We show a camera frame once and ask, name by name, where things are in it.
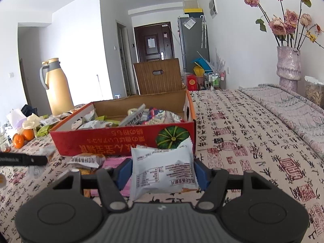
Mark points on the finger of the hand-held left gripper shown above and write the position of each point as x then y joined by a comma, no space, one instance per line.
38,160

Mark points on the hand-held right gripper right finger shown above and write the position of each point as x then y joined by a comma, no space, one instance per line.
201,176

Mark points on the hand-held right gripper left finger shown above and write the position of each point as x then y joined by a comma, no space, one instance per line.
125,176

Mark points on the red cardboard box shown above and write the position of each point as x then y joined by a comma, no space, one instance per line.
114,144

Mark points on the white puffy snack packet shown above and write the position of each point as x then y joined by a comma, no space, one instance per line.
164,172

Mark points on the pile of silver snack packets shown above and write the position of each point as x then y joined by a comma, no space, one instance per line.
162,117

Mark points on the clear jar of snacks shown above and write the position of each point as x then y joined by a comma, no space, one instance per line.
315,93

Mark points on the pink snack packet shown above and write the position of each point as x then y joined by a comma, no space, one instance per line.
114,162

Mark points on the clear glass cup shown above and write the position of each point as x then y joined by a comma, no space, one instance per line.
3,141

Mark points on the orange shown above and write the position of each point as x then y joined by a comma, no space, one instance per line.
18,141
28,134

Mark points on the small green snack packet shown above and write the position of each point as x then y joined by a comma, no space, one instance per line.
45,131

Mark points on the brown silver snack packet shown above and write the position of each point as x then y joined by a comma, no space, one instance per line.
86,162

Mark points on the white flat snack packet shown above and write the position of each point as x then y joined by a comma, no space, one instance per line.
50,120

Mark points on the white plastic bag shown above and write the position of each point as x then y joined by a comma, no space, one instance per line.
15,117

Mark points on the calligraphy printed tablecloth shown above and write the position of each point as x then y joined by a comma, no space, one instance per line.
253,144

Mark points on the yellow thermos jug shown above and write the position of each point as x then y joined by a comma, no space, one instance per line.
59,91

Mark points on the red gift box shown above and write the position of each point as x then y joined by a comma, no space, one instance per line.
193,82

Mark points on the yellow bag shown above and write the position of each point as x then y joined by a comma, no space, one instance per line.
198,71

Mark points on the grey quilted blanket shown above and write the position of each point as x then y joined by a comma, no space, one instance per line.
291,108

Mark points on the blue plastic item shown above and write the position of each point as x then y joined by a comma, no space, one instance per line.
200,63

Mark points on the white dried grass bunch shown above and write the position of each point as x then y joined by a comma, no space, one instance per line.
218,62

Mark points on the dark brown door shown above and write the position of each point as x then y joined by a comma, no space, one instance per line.
151,48

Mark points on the grey refrigerator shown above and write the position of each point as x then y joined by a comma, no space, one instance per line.
193,45

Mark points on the pink textured vase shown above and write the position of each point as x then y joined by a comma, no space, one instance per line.
288,65

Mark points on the white folded umbrella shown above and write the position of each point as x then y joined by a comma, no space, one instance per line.
203,33

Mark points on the yellow box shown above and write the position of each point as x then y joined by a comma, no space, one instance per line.
193,10

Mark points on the dried pink roses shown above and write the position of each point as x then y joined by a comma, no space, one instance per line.
277,25

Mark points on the white box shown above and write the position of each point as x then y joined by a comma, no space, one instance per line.
189,2

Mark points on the wall poster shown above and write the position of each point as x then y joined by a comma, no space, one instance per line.
213,6

